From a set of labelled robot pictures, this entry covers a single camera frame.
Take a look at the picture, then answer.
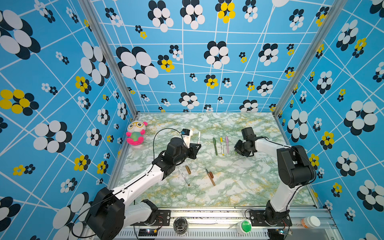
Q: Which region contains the white pen left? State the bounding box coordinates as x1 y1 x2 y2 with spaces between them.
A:
178 168 190 187

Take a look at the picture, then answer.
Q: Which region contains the aluminium frame post right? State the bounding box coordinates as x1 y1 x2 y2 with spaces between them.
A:
273 0 348 119

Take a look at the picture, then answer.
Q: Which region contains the clear glass jar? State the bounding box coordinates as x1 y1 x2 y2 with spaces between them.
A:
173 217 189 235

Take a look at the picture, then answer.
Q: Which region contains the pink white plush toy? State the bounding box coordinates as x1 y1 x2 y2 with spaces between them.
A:
126 121 148 146

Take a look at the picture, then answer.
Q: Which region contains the aluminium frame post left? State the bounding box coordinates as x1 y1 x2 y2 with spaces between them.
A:
79 0 138 120

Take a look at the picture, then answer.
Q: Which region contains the aluminium frame post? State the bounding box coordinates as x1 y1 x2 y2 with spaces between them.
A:
273 0 348 119
79 0 138 120

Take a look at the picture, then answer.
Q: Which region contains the aluminium front rail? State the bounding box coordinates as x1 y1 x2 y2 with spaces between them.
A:
113 207 342 240

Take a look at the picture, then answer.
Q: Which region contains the white pill bottle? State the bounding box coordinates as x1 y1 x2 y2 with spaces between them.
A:
301 216 321 229

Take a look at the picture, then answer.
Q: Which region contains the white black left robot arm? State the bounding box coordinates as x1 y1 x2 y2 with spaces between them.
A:
86 138 202 240

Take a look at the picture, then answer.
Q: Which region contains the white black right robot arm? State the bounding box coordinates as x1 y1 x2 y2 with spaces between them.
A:
235 127 316 226

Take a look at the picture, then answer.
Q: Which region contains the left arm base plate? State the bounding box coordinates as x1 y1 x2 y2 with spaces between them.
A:
132 210 171 227

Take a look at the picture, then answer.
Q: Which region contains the dark green pen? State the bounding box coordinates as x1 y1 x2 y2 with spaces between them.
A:
213 138 218 156

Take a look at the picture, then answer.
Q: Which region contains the pink pen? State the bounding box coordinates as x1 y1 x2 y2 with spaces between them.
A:
226 136 230 154

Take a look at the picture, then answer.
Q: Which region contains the green push button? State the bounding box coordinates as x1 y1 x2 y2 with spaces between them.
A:
236 220 252 235

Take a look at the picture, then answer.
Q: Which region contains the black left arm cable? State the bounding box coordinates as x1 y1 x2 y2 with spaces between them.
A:
70 127 183 239

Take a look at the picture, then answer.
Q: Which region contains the white pen yellow end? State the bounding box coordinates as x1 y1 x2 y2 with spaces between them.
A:
220 137 225 156

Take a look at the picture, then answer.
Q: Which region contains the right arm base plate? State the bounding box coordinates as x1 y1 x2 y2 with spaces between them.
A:
246 210 292 228

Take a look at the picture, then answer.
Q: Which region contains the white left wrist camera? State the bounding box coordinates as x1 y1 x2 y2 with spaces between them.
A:
181 129 193 149

